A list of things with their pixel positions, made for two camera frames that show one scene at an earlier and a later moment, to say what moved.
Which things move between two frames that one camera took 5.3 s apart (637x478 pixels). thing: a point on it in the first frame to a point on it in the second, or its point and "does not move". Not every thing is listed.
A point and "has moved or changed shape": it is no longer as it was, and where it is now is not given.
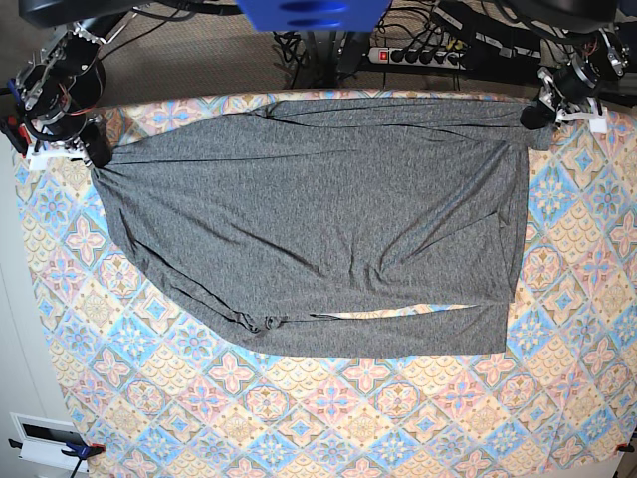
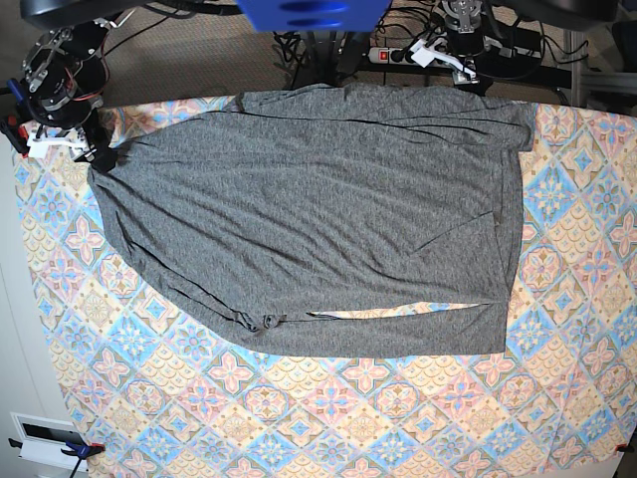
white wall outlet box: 44,438 does not move
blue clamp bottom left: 78,452 does not move
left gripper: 77,136 does not move
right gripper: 566,95 to 423,52
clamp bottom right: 625,447 does not move
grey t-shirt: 252,227 has moved or changed shape
